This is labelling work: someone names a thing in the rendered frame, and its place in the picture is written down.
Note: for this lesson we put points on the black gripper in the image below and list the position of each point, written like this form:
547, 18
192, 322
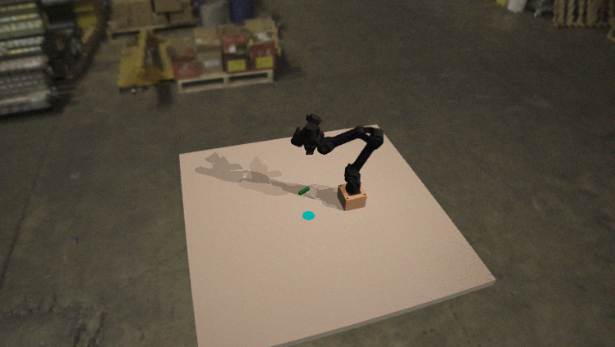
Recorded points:
297, 139

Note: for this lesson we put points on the cyan circle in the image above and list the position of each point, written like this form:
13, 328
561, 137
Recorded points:
308, 215

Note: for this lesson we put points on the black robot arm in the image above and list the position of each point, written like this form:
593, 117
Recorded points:
314, 138

